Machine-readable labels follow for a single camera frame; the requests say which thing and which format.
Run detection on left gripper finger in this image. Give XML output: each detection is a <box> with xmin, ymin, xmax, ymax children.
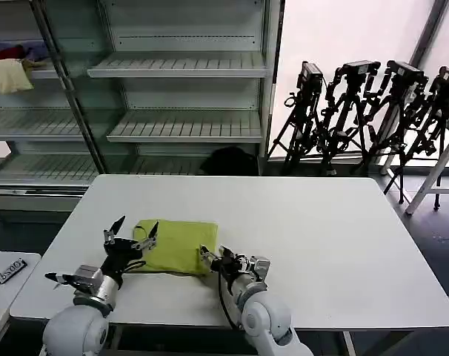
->
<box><xmin>132</xmin><ymin>220</ymin><xmax>160</xmax><ymax>251</ymax></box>
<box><xmin>102</xmin><ymin>215</ymin><xmax>127</xmax><ymax>245</ymax></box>

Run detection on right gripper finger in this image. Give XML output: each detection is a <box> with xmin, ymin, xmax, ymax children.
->
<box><xmin>219</xmin><ymin>245</ymin><xmax>238</xmax><ymax>263</ymax></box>
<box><xmin>198</xmin><ymin>244</ymin><xmax>220</xmax><ymax>265</ymax></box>

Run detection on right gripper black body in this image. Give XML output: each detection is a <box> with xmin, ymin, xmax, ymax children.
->
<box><xmin>210</xmin><ymin>255</ymin><xmax>252</xmax><ymax>285</ymax></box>

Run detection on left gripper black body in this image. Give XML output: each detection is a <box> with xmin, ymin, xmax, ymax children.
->
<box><xmin>99</xmin><ymin>238</ymin><xmax>146</xmax><ymax>278</ymax></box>

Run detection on green shirt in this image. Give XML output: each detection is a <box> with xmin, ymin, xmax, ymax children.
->
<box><xmin>130</xmin><ymin>218</ymin><xmax>220</xmax><ymax>278</ymax></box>

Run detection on black bag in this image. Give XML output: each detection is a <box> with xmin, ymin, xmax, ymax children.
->
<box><xmin>199</xmin><ymin>147</ymin><xmax>259</xmax><ymax>177</ymax></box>

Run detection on metal rack with cloths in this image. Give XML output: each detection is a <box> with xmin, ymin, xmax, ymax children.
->
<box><xmin>0</xmin><ymin>0</ymin><xmax>107</xmax><ymax>214</ymax></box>

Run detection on grey slatted shelving unit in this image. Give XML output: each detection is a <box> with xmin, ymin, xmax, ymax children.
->
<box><xmin>86</xmin><ymin>0</ymin><xmax>286</xmax><ymax>177</ymax></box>

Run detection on white table with legs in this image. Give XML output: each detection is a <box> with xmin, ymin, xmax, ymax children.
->
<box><xmin>385</xmin><ymin>113</ymin><xmax>449</xmax><ymax>217</ymax></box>

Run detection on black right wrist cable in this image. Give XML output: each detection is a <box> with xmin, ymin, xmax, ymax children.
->
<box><xmin>217</xmin><ymin>268</ymin><xmax>246</xmax><ymax>331</ymax></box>

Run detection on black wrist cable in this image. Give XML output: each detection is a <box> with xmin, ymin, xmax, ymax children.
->
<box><xmin>44</xmin><ymin>271</ymin><xmax>78</xmax><ymax>291</ymax></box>
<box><xmin>217</xmin><ymin>268</ymin><xmax>246</xmax><ymax>331</ymax></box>

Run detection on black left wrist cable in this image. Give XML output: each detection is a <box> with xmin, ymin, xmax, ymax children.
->
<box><xmin>44</xmin><ymin>271</ymin><xmax>78</xmax><ymax>291</ymax></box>

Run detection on black tripod with camera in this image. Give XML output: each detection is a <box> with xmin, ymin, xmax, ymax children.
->
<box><xmin>402</xmin><ymin>65</ymin><xmax>449</xmax><ymax>212</ymax></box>
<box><xmin>318</xmin><ymin>60</ymin><xmax>382</xmax><ymax>178</ymax></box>
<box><xmin>364</xmin><ymin>60</ymin><xmax>430</xmax><ymax>205</ymax></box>
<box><xmin>267</xmin><ymin>61</ymin><xmax>326</xmax><ymax>176</ymax></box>

